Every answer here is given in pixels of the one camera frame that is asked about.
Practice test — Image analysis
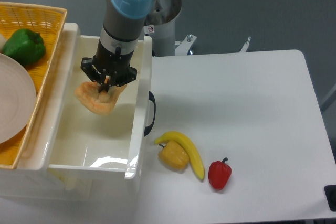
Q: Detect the green bell pepper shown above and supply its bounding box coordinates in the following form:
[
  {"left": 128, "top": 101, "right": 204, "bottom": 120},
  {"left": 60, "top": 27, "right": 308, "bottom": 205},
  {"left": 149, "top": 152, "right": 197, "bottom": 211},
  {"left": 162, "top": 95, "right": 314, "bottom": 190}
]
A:
[{"left": 3, "top": 28, "right": 46, "bottom": 66}]

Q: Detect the yellow banana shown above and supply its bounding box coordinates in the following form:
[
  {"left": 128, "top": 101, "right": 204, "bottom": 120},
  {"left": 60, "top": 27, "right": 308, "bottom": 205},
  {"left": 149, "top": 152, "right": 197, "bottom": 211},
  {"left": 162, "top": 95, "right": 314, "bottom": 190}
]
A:
[{"left": 154, "top": 131, "right": 205, "bottom": 181}]

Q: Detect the red bell pepper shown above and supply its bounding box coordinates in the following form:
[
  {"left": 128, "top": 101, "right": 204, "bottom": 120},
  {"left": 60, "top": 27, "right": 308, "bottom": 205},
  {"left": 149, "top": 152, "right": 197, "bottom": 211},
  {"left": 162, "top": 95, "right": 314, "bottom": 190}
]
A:
[{"left": 208, "top": 157, "right": 232, "bottom": 190}]

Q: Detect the yellow wicker basket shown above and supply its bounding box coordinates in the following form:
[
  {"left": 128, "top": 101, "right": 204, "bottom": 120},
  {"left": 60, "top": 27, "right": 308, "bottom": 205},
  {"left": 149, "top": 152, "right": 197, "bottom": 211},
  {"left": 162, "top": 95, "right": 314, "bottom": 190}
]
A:
[{"left": 1, "top": 2, "right": 67, "bottom": 169}]

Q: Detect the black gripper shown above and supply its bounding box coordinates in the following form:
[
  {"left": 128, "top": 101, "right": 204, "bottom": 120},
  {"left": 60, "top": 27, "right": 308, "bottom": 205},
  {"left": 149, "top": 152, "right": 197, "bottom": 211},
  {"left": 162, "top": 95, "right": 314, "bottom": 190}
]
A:
[{"left": 80, "top": 42, "right": 137, "bottom": 92}]

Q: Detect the white upper drawer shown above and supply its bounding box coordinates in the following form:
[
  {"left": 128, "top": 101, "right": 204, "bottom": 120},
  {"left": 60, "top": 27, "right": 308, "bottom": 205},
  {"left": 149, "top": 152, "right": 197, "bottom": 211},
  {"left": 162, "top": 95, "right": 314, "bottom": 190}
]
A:
[{"left": 49, "top": 36, "right": 152, "bottom": 182}]

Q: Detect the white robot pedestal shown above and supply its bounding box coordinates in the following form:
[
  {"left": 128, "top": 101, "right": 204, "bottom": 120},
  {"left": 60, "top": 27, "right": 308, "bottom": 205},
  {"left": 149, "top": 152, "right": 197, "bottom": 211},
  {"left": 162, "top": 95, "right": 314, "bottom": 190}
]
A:
[{"left": 145, "top": 0, "right": 182, "bottom": 56}]

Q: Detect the yellow bell pepper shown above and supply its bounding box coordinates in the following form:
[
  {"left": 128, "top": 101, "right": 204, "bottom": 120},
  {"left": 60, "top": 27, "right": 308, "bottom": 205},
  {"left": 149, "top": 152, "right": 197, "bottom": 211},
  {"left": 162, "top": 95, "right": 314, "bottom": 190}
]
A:
[{"left": 158, "top": 141, "right": 190, "bottom": 170}]

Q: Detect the white object in basket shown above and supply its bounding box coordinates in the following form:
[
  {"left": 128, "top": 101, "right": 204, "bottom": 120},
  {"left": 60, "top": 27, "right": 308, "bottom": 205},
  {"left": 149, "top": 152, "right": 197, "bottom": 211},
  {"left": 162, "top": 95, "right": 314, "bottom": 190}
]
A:
[{"left": 0, "top": 34, "right": 7, "bottom": 52}]

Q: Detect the beige plate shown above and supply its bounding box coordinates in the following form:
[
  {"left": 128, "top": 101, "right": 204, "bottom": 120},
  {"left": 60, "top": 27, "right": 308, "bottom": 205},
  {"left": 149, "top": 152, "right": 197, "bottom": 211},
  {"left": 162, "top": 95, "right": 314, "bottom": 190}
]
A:
[{"left": 1, "top": 54, "right": 36, "bottom": 143}]

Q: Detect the triangle bread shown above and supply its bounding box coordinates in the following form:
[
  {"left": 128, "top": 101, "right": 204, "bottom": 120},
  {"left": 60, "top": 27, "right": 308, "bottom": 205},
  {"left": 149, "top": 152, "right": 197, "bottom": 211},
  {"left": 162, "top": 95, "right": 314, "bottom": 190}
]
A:
[{"left": 74, "top": 82, "right": 127, "bottom": 115}]

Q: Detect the black drawer handle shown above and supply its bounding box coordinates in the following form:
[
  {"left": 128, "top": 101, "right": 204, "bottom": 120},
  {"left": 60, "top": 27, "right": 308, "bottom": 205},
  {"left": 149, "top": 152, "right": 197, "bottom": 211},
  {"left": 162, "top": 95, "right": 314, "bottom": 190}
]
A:
[{"left": 144, "top": 91, "right": 156, "bottom": 136}]

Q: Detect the white metal bracket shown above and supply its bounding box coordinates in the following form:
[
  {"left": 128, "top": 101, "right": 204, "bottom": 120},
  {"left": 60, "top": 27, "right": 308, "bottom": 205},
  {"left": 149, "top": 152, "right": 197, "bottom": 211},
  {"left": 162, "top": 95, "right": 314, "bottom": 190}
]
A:
[{"left": 175, "top": 34, "right": 197, "bottom": 56}]

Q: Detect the white drawer cabinet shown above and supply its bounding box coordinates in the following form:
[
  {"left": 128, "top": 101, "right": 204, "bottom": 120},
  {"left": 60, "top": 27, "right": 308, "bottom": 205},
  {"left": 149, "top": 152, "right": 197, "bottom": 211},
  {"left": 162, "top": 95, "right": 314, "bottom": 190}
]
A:
[{"left": 1, "top": 23, "right": 140, "bottom": 199}]

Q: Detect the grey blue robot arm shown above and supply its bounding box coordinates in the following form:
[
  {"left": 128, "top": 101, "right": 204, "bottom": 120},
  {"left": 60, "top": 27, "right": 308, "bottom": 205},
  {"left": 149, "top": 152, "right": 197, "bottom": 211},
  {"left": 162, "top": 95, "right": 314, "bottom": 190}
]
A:
[{"left": 81, "top": 0, "right": 182, "bottom": 92}]

